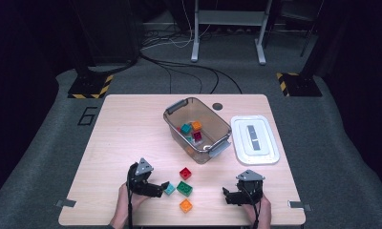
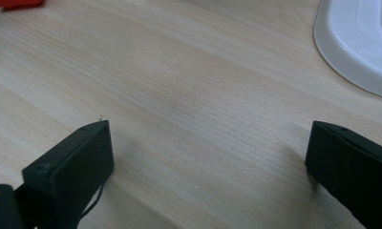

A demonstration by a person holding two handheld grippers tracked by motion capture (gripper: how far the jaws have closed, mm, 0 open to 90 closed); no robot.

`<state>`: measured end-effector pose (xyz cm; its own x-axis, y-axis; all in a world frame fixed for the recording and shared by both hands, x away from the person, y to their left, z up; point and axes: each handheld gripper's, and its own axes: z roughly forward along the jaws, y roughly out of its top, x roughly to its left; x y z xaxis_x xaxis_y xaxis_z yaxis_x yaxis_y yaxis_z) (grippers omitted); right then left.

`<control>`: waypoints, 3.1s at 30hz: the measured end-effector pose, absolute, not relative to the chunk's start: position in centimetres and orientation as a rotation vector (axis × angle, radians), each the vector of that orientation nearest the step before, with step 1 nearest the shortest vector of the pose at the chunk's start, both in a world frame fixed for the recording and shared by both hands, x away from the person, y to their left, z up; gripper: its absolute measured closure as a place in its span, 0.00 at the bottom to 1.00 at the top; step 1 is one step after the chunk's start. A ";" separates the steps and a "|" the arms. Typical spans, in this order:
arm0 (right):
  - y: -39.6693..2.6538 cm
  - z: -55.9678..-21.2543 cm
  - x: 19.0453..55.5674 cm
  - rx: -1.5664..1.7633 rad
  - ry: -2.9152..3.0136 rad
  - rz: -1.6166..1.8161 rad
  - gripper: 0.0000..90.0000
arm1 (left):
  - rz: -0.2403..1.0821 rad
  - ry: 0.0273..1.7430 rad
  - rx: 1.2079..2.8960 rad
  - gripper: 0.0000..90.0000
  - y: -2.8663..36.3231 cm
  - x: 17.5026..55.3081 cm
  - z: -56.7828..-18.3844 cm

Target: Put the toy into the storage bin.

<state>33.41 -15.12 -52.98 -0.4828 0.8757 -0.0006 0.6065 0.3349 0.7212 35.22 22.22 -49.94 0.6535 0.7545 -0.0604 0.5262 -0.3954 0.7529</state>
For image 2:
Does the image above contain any thin black gripper wire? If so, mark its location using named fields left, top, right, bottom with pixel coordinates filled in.
left=79, top=182, right=106, bottom=221

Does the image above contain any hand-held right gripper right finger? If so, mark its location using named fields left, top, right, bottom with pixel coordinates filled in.
left=305, top=120, right=382, bottom=229

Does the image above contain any white storage box lid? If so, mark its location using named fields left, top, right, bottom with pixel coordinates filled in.
left=313, top=0, right=382, bottom=101

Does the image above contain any red toy brick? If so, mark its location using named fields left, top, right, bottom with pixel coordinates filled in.
left=0, top=0, right=46, bottom=11

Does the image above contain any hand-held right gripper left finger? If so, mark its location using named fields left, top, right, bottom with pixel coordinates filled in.
left=21, top=119, right=115, bottom=229

